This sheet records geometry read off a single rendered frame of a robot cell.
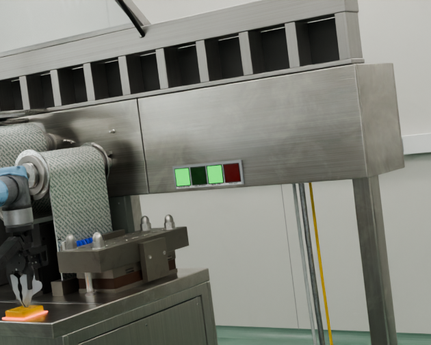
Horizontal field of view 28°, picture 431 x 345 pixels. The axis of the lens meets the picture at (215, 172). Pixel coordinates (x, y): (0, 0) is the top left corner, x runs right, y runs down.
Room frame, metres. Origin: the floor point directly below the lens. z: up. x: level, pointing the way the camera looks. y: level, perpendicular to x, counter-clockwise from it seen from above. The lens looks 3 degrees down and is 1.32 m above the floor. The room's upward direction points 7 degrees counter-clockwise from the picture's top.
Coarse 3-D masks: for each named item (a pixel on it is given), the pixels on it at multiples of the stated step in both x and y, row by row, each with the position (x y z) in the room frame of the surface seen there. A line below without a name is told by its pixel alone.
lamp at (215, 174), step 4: (208, 168) 2.51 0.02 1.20; (212, 168) 2.50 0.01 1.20; (216, 168) 2.50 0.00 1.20; (220, 168) 2.49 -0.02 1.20; (208, 172) 2.51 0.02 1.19; (212, 172) 2.51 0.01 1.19; (216, 172) 2.50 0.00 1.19; (220, 172) 2.49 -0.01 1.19; (208, 176) 2.51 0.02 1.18; (212, 176) 2.51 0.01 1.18; (216, 176) 2.50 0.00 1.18; (220, 176) 2.49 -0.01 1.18; (212, 180) 2.51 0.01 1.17; (216, 180) 2.50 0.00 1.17; (220, 180) 2.49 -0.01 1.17
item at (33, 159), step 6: (24, 156) 2.48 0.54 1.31; (30, 156) 2.47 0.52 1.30; (18, 162) 2.50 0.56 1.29; (24, 162) 2.49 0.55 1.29; (36, 162) 2.46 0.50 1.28; (42, 168) 2.45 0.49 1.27; (42, 174) 2.45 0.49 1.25; (42, 180) 2.45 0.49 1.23; (36, 186) 2.46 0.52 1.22; (42, 186) 2.45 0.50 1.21; (30, 192) 2.48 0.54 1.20; (36, 192) 2.47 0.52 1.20
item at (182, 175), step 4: (184, 168) 2.56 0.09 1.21; (176, 172) 2.58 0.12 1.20; (180, 172) 2.57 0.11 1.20; (184, 172) 2.57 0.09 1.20; (188, 172) 2.56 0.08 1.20; (176, 176) 2.58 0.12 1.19; (180, 176) 2.57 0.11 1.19; (184, 176) 2.57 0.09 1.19; (188, 176) 2.56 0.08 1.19; (180, 180) 2.58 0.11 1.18; (184, 180) 2.57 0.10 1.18; (188, 180) 2.56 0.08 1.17; (180, 184) 2.58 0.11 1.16; (184, 184) 2.57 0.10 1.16; (188, 184) 2.56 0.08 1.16
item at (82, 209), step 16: (64, 192) 2.50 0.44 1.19; (80, 192) 2.55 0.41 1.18; (96, 192) 2.61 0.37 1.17; (64, 208) 2.49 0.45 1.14; (80, 208) 2.54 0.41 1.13; (96, 208) 2.60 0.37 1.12; (64, 224) 2.48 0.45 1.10; (80, 224) 2.53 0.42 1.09; (96, 224) 2.59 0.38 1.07; (64, 240) 2.48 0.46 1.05
